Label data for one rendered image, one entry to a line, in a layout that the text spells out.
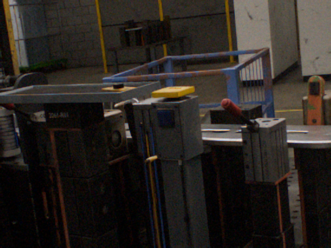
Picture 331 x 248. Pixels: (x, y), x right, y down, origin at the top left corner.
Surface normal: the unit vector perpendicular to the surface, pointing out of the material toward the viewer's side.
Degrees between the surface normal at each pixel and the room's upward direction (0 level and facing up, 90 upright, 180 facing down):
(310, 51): 90
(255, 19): 90
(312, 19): 90
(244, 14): 90
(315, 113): 78
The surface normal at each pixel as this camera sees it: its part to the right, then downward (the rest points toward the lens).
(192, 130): 0.83, 0.01
